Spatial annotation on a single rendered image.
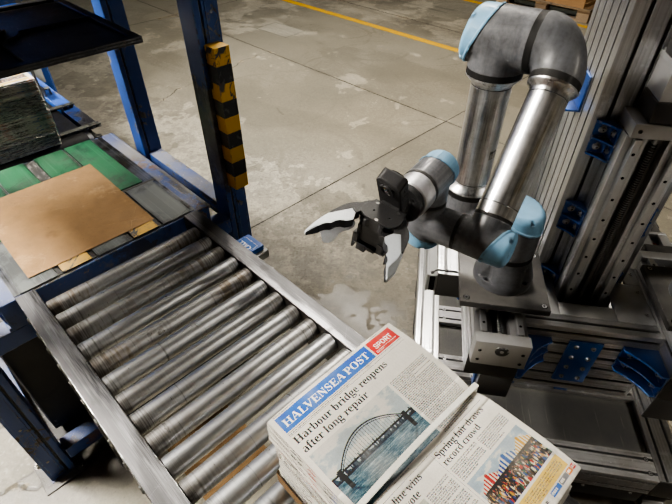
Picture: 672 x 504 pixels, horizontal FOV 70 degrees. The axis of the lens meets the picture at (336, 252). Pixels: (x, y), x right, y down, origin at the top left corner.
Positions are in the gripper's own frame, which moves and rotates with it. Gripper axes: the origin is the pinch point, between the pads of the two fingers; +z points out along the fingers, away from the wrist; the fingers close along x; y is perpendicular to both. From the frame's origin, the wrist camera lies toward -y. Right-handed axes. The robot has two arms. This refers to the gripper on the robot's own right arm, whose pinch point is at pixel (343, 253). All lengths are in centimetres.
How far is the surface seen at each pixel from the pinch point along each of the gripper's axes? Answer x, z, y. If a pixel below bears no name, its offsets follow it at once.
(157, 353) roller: 37, 13, 50
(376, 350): -9.0, -1.3, 19.2
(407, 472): -23.6, 14.0, 17.6
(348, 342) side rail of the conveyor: 2.6, -15.2, 44.4
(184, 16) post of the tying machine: 83, -44, 1
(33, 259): 91, 12, 56
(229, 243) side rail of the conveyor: 51, -25, 51
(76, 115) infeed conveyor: 164, -48, 67
